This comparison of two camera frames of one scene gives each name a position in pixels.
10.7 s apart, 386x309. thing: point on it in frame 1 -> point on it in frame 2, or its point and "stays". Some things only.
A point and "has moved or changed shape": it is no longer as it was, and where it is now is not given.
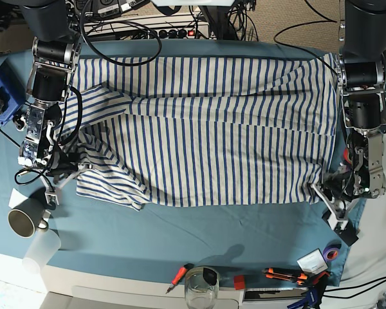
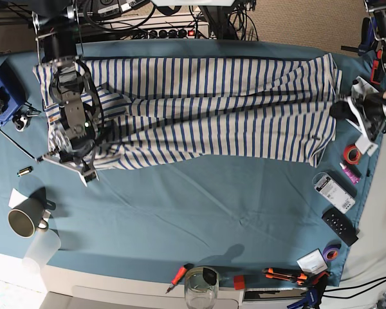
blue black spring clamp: x=314 y=293 stays
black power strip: x=184 y=33 stays
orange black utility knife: x=291 y=275 stays
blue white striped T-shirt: x=202 y=130 has moved or changed shape
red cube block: x=239 y=282 stays
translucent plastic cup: x=45 y=244 stays
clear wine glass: x=201 y=286 stays
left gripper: x=361 y=174 -> x=370 y=107
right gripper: x=41 y=147 -> x=75 y=136
